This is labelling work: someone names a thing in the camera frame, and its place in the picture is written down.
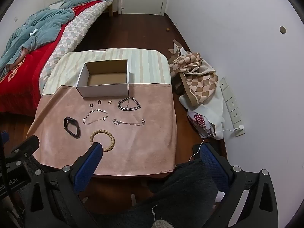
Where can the white red-printed plastic bag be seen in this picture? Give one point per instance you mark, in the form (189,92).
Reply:
(200,122)

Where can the white charger plug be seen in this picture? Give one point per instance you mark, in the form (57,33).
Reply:
(241,127)

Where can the black fleece pants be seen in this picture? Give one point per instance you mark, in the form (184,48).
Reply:
(185,194)

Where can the wooden bed frame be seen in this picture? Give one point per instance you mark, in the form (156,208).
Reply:
(111,9)

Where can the teal quilt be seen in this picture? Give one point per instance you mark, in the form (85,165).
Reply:
(42,28)

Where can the beige checkered cloth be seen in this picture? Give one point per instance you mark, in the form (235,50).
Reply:
(190,64)

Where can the round wall hole cover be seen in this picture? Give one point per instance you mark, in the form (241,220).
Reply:
(282,30)

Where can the white power strip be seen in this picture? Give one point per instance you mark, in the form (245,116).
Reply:
(231,104)

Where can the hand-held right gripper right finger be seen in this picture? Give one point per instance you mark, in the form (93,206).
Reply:
(211,162)

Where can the checkered bed sheet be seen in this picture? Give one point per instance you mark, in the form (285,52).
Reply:
(76,33)

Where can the pink striped tablecloth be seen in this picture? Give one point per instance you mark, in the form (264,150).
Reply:
(142,142)

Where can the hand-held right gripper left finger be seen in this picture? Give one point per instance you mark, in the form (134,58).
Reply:
(88,166)

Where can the white cloth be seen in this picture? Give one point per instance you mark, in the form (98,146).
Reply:
(213,104)

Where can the black watch band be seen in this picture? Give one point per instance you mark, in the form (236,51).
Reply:
(66,123)

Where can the white cardboard box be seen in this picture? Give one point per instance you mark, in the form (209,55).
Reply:
(104,91)

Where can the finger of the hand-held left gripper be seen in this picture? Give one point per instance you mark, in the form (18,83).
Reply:
(4,137)
(26,144)

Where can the bed with red blanket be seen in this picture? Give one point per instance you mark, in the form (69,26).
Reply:
(23,76)

